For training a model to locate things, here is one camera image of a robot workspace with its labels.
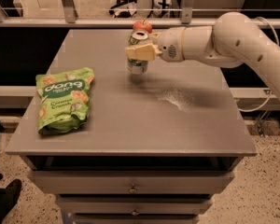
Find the green 7up soda can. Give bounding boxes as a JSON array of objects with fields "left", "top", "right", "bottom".
[{"left": 127, "top": 30, "right": 148, "bottom": 75}]

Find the red apple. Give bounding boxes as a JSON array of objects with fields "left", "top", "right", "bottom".
[{"left": 133, "top": 20, "right": 152, "bottom": 34}]

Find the metal railing with posts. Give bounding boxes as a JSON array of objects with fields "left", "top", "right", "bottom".
[{"left": 0, "top": 0, "right": 280, "bottom": 28}]

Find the top drawer metal knob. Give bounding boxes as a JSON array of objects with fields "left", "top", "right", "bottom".
[{"left": 128, "top": 184, "right": 137, "bottom": 194}]

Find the black office chair base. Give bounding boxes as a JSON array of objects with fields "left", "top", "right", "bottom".
[{"left": 109, "top": 0, "right": 172, "bottom": 19}]

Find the green rice chip bag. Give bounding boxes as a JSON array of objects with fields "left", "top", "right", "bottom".
[{"left": 35, "top": 67, "right": 94, "bottom": 133}]

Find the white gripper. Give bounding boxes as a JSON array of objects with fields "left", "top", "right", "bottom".
[{"left": 125, "top": 27, "right": 185, "bottom": 63}]

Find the drawer metal knob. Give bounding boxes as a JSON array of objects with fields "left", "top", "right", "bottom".
[
  {"left": 131, "top": 207, "right": 139, "bottom": 217},
  {"left": 128, "top": 184, "right": 137, "bottom": 194}
]

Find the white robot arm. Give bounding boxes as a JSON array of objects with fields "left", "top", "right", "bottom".
[{"left": 125, "top": 12, "right": 280, "bottom": 101}]

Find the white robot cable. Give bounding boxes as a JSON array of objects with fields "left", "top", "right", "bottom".
[{"left": 237, "top": 16, "right": 280, "bottom": 114}]

